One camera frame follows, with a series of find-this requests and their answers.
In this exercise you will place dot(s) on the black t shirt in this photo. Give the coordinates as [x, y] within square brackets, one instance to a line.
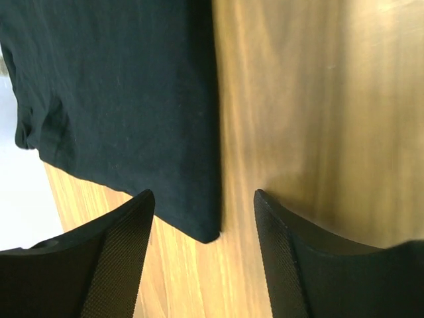
[123, 94]

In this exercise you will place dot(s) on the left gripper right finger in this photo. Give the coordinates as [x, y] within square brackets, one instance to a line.
[311, 272]

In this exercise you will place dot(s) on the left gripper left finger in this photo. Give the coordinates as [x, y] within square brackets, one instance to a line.
[91, 271]

